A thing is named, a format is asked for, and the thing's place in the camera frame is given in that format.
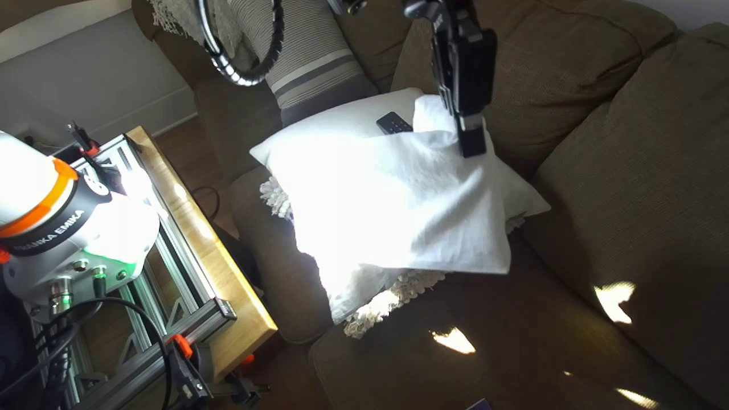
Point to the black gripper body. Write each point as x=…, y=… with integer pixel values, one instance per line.
x=464, y=65

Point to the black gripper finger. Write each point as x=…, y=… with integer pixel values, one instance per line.
x=478, y=139
x=463, y=138

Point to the white towel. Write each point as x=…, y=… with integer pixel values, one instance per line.
x=440, y=219

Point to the brown sofa back cushion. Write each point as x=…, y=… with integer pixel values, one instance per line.
x=652, y=173
x=553, y=68

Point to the brown fabric sofa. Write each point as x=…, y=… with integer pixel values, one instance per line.
x=469, y=357

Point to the grey striped cushion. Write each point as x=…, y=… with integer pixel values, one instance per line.
x=318, y=68

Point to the wooden table top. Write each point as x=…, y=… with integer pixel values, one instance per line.
x=198, y=251

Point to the white lace throw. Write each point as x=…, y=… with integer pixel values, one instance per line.
x=177, y=19

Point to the red black clamp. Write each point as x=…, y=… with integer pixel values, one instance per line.
x=85, y=139

